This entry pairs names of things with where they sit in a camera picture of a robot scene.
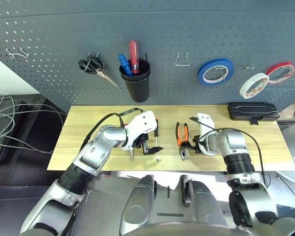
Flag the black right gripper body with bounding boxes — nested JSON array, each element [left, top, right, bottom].
[[193, 136, 204, 155]]

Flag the red tape roll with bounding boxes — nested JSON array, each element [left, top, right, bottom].
[[265, 61, 295, 85]]

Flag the black plastic cup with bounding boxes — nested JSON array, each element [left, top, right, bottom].
[[119, 59, 151, 103]]

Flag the black tool case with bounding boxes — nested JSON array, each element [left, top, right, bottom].
[[228, 102, 278, 125]]

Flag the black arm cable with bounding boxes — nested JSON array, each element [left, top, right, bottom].
[[189, 116, 271, 188], [82, 107, 142, 148]]

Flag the orange handled pliers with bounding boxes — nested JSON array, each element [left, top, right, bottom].
[[175, 122, 191, 161]]

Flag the clear red handled screwdriver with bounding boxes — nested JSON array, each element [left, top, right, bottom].
[[128, 40, 141, 74]]

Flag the grey pegboard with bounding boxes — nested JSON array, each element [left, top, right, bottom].
[[0, 0, 295, 117]]

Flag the grey cable bundle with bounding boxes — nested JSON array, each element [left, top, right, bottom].
[[0, 94, 67, 154]]

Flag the blue handled screwdriver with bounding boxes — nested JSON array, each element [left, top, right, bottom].
[[118, 54, 134, 76]]

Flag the wire loop pliers hook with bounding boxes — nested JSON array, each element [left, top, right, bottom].
[[175, 51, 191, 67]]

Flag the grey robot leg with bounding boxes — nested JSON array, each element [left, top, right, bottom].
[[179, 175, 228, 236], [120, 175, 158, 236]]

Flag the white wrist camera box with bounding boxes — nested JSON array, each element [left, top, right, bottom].
[[123, 110, 156, 151], [196, 113, 216, 156]]

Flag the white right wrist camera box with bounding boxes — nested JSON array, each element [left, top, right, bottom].
[[196, 113, 216, 156]]

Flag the grey robot torso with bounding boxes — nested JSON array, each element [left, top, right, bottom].
[[130, 222, 236, 236]]

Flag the orange black screwdriver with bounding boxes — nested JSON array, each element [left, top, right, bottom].
[[154, 118, 161, 162]]

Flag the black handled scissors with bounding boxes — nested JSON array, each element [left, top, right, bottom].
[[78, 52, 119, 88]]

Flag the white tape roll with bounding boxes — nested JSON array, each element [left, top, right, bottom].
[[239, 72, 270, 100]]

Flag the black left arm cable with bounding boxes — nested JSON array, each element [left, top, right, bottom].
[[82, 107, 142, 148]]

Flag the loose metal hook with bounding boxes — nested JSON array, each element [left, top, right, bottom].
[[84, 188, 93, 205]]

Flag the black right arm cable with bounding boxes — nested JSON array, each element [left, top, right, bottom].
[[189, 116, 271, 188]]

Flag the grey robot left leg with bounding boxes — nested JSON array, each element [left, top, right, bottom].
[[120, 175, 158, 236]]

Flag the blue tape roll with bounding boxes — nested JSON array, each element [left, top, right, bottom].
[[197, 58, 235, 87]]

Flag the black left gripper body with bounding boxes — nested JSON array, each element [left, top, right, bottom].
[[132, 132, 149, 148]]

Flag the grey robot right leg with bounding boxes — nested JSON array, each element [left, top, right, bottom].
[[179, 175, 228, 236]]

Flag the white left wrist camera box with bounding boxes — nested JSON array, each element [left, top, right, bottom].
[[123, 110, 156, 151]]

